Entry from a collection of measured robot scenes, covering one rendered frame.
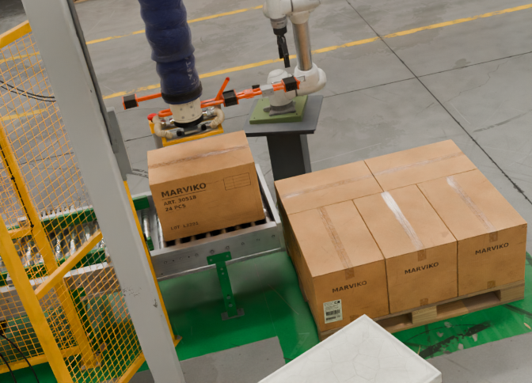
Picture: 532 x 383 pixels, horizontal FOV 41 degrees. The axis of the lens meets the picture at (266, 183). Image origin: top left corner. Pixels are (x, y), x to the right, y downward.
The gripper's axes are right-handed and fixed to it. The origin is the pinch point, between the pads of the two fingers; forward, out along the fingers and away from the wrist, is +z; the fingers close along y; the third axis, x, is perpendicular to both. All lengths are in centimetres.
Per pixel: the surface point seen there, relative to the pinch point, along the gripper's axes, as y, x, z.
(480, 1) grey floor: -373, 293, 142
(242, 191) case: 21, -39, 64
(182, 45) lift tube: 11, -53, -26
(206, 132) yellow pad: 15, -51, 25
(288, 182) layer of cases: -12, -7, 87
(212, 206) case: 21, -57, 69
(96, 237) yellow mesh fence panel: 67, -116, 40
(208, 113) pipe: 3, -47, 19
